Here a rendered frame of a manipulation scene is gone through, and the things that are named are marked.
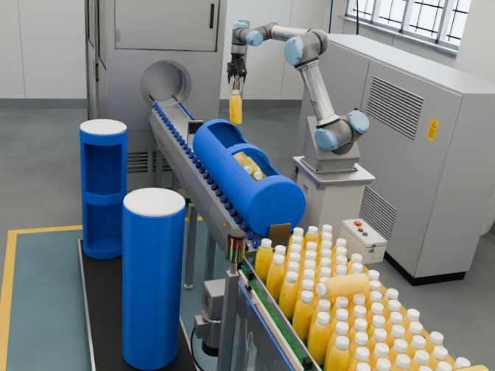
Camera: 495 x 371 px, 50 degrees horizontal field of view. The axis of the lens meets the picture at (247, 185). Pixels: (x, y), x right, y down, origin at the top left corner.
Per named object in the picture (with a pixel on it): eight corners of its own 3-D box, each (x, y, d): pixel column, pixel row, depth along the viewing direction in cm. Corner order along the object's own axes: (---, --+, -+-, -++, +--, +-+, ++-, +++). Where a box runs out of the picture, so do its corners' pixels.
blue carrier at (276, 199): (240, 160, 318) (238, 114, 305) (306, 230, 245) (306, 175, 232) (194, 168, 309) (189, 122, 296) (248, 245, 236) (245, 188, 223)
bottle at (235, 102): (242, 124, 291) (242, 94, 285) (230, 124, 291) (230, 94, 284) (241, 121, 298) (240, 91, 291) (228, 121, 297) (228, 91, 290)
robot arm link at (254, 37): (268, 28, 267) (255, 24, 274) (250, 34, 261) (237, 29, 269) (269, 43, 271) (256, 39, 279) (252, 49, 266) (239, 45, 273)
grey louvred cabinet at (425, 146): (334, 168, 586) (358, 34, 527) (466, 280, 404) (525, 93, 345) (289, 171, 568) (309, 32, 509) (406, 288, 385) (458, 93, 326)
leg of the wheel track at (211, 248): (211, 281, 369) (217, 200, 343) (213, 285, 364) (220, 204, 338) (202, 282, 367) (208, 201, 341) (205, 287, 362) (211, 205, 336)
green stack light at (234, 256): (239, 252, 186) (241, 240, 184) (246, 262, 181) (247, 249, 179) (222, 254, 184) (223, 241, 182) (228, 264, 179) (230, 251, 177)
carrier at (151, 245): (169, 375, 266) (183, 337, 292) (177, 221, 230) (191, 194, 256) (114, 366, 268) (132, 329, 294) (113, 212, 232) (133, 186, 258)
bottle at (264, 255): (256, 273, 222) (261, 238, 215) (272, 277, 220) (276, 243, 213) (250, 281, 216) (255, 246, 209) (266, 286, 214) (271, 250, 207)
